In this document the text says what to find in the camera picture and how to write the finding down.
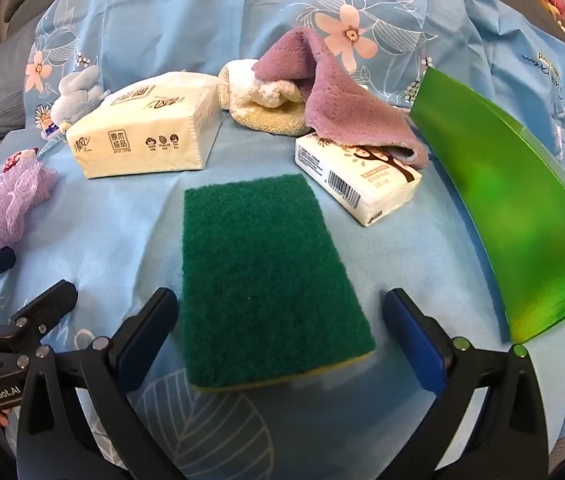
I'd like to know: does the blue floral bedsheet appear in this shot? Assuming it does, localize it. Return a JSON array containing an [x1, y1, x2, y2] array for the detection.
[[0, 0, 565, 480]]

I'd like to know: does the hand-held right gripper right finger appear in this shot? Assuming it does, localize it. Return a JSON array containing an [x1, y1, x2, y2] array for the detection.
[[383, 287, 563, 480]]

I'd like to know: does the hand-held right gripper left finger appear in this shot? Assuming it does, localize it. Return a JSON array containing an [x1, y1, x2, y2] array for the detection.
[[16, 287, 188, 480]]

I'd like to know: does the purple mesh bath pouf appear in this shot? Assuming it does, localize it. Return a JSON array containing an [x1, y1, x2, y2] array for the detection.
[[0, 147, 59, 256]]

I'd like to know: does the green scouring sponge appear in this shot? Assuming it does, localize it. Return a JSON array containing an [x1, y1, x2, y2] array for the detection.
[[182, 174, 377, 392]]

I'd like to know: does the purple microfibre cloth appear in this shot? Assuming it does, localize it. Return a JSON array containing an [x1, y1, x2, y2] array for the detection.
[[253, 26, 430, 170]]

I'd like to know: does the light blue plush rabbit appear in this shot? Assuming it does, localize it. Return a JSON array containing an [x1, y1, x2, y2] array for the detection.
[[40, 56, 113, 141]]

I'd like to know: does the white and yellow carton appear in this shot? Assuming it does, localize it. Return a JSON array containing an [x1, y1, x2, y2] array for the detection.
[[295, 132, 423, 227]]

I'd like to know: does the cream fluffy towel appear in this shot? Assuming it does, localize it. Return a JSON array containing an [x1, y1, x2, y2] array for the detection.
[[218, 59, 315, 138]]

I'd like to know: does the green plastic container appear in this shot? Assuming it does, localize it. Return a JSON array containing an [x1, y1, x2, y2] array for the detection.
[[409, 66, 565, 345]]

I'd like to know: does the large cream tissue pack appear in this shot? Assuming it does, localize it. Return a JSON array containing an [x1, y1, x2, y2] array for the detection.
[[65, 71, 224, 181]]

